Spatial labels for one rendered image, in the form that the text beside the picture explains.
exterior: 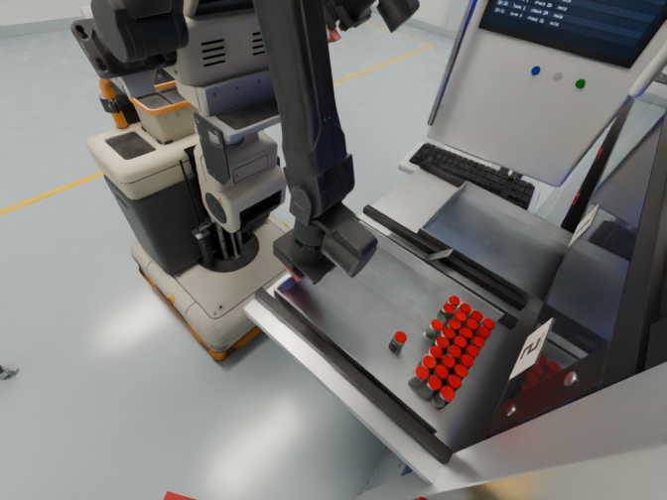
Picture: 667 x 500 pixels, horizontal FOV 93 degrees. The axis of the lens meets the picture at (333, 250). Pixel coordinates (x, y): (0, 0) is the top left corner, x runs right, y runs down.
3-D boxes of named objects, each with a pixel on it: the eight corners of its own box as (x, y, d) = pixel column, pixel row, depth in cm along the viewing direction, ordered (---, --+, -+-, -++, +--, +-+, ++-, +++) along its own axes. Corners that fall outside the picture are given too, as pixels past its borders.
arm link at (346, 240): (337, 153, 43) (291, 182, 38) (405, 203, 40) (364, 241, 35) (324, 210, 52) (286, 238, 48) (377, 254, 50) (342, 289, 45)
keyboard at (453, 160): (533, 188, 106) (538, 183, 104) (526, 211, 97) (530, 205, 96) (423, 145, 117) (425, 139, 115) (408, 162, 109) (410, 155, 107)
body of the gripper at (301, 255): (313, 288, 52) (321, 264, 46) (271, 248, 55) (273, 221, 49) (338, 265, 56) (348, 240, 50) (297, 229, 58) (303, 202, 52)
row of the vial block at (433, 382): (474, 326, 60) (485, 314, 57) (428, 402, 50) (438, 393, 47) (464, 319, 61) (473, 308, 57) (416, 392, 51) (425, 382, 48)
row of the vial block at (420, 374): (464, 319, 61) (473, 308, 57) (416, 392, 51) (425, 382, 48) (453, 312, 62) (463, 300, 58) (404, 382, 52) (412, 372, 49)
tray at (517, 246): (590, 256, 76) (600, 247, 73) (563, 329, 62) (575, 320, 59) (462, 189, 89) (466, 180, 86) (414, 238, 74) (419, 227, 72)
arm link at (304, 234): (317, 186, 47) (289, 202, 44) (351, 213, 45) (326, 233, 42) (310, 215, 52) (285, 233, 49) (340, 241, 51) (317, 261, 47)
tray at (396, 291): (494, 322, 61) (503, 313, 59) (429, 437, 47) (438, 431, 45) (357, 230, 74) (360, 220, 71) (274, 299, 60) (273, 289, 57)
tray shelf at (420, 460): (588, 251, 80) (594, 245, 79) (480, 534, 42) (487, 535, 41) (424, 167, 98) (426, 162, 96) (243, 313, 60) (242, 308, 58)
